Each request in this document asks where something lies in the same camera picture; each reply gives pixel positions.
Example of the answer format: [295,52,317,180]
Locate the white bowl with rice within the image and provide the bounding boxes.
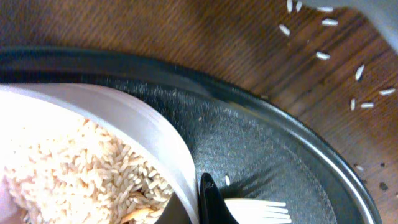
[1,84,200,223]

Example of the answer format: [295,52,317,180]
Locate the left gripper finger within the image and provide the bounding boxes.
[200,173,238,224]

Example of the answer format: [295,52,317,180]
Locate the grey dishwasher rack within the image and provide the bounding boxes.
[302,0,397,53]

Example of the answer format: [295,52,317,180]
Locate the round black serving tray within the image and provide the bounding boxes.
[1,47,381,223]

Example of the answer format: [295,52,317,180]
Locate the white plastic fork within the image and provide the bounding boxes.
[224,198,292,224]

